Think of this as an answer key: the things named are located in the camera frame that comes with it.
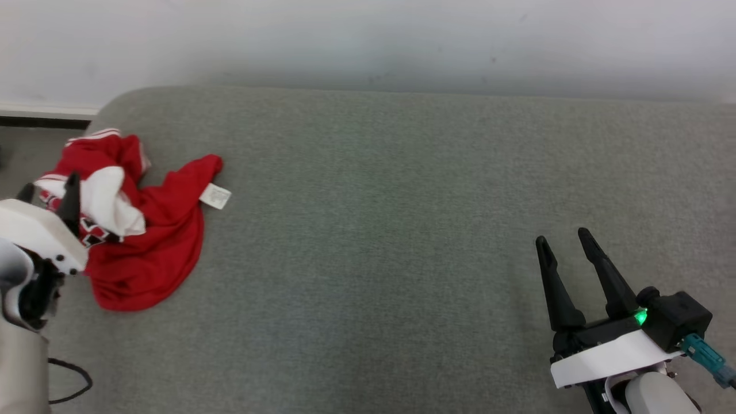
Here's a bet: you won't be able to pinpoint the white wall baseboard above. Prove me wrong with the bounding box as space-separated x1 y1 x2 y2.
0 102 102 129

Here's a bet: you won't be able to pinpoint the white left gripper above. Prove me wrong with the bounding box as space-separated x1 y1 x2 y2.
0 172 88 275

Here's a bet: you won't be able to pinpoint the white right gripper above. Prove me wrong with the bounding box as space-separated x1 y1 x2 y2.
535 227 686 390

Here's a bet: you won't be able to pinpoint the red Bulls jersey white sleeves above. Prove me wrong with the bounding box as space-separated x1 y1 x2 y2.
34 128 232 312

